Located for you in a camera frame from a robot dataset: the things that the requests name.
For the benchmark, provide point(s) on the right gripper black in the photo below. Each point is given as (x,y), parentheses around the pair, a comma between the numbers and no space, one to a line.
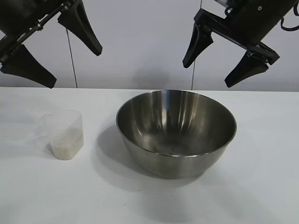
(252,21)

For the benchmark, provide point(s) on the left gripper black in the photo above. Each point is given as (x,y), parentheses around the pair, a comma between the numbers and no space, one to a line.
(21,16)

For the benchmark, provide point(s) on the clear plastic measuring cup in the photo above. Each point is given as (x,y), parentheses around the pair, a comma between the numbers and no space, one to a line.
(66,130)

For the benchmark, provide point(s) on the white rice grains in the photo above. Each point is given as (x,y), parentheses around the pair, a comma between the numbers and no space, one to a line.
(67,144)

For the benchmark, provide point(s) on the stainless steel mixing bowl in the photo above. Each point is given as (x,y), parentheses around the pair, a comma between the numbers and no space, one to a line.
(177,144)

